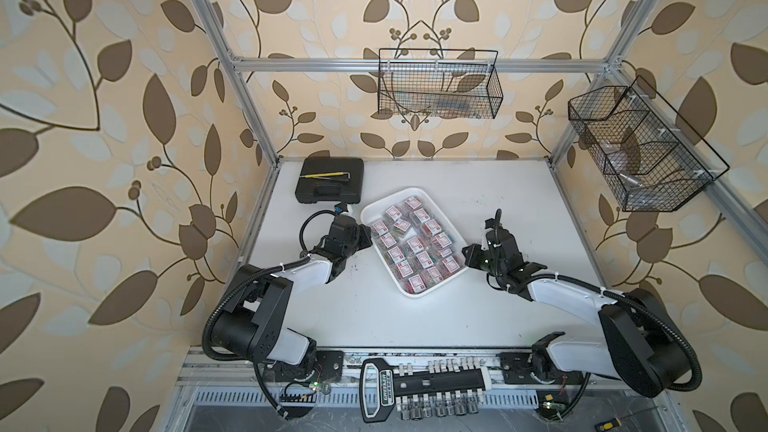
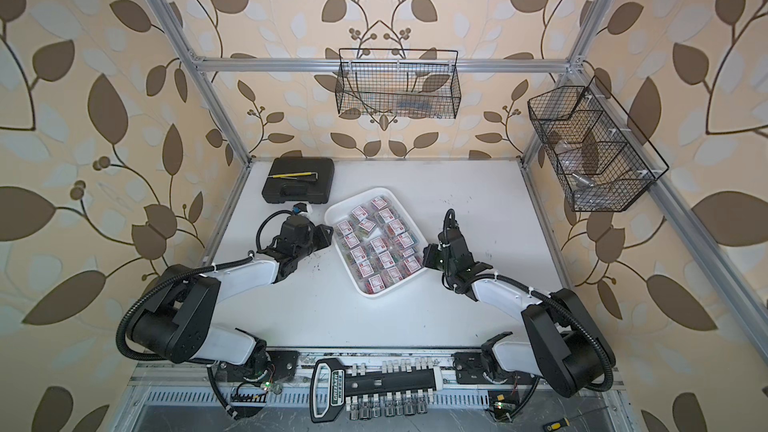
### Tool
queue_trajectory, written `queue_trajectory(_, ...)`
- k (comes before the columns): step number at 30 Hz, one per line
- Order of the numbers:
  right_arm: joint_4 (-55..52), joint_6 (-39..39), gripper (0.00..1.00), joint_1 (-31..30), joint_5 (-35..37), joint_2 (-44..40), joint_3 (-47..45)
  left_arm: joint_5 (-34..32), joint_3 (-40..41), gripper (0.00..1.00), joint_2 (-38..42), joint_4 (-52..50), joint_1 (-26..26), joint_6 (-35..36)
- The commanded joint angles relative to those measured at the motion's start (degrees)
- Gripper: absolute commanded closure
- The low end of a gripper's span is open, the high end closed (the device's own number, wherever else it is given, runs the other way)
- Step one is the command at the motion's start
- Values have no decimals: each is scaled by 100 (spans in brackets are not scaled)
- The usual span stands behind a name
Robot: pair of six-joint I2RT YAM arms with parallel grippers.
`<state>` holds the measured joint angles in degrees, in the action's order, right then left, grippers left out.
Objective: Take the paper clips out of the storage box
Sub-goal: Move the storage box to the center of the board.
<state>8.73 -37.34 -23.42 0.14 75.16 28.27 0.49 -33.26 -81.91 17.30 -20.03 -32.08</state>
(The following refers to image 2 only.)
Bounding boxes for socket set holder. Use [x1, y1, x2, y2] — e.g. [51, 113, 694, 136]
[309, 357, 444, 424]

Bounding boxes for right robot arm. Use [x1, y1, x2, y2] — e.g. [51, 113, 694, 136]
[424, 209, 616, 397]

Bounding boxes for white plastic tray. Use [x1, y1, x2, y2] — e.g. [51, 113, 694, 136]
[324, 187, 427, 299]

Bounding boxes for right wire basket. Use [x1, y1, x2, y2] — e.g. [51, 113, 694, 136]
[527, 77, 669, 212]

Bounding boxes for black tool case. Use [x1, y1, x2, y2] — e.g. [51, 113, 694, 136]
[262, 157, 335, 204]

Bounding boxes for yellow handled screwdriver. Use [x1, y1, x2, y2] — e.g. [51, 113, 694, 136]
[542, 406, 607, 432]

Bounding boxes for yellow handled hex key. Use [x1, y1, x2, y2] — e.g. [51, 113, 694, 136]
[268, 171, 319, 183]

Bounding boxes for wire basket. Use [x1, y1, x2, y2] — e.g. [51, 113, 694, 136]
[334, 47, 462, 119]
[527, 77, 669, 212]

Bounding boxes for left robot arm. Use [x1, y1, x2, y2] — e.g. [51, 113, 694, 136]
[115, 203, 334, 420]

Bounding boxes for back wire basket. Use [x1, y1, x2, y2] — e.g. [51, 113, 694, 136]
[334, 47, 462, 119]

